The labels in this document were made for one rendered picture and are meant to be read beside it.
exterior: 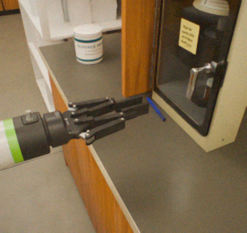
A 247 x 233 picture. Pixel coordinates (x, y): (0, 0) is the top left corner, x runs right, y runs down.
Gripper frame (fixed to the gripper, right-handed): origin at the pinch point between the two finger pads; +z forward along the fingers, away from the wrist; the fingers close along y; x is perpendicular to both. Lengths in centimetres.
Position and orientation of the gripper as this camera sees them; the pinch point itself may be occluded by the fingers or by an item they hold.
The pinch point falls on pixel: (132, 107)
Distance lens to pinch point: 63.0
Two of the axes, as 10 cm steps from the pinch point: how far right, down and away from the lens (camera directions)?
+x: -0.1, 7.9, 6.2
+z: 9.0, -2.6, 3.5
